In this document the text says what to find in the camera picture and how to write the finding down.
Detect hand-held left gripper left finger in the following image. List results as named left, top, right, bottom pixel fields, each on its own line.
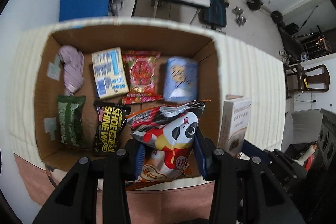
left=31, top=139, right=146, bottom=224

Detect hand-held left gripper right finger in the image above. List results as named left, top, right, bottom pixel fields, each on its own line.
left=193, top=127, right=306, bottom=224

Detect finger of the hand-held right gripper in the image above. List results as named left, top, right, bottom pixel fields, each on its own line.
left=243, top=140, right=307, bottom=188

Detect white carton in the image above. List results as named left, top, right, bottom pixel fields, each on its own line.
left=218, top=94, right=252, bottom=157

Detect panda print snack packet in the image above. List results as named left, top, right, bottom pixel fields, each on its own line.
left=126, top=99, right=212, bottom=182

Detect black shoe wipes packet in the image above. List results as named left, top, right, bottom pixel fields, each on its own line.
left=92, top=101, right=132, bottom=156

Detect green wipes packet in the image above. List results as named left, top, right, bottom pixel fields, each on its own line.
left=57, top=95, right=87, bottom=148

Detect red snack packet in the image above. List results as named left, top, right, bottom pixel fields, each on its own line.
left=121, top=50, right=164, bottom=105

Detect blue cat print tissue pack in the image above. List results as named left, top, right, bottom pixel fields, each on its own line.
left=163, top=56, right=198, bottom=103

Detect yellow blue-labelled box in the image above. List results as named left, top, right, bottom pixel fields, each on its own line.
left=91, top=47, right=130, bottom=100

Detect purple socks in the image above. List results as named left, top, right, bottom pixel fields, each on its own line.
left=58, top=45, right=85, bottom=96

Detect cardboard box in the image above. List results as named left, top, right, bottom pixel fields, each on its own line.
left=8, top=17, right=286, bottom=188
left=34, top=18, right=222, bottom=182

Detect white goose plush toy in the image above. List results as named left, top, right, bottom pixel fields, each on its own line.
left=295, top=145, right=315, bottom=165

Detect red plastic bag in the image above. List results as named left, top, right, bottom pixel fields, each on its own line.
left=304, top=154, right=315, bottom=170

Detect pink blanket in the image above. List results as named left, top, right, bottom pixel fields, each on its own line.
left=13, top=153, right=218, bottom=224

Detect dark wooden chair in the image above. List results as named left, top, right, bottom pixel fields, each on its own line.
left=285, top=63, right=330, bottom=98

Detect black kick scooter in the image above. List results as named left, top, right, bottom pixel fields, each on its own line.
left=297, top=26, right=326, bottom=41

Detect black weight bench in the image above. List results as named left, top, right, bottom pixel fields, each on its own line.
left=199, top=0, right=227, bottom=30

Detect short barbell with black plates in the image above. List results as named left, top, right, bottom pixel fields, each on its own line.
left=247, top=0, right=286, bottom=24

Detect chrome weight set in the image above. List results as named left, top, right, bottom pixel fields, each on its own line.
left=109, top=0, right=128, bottom=16

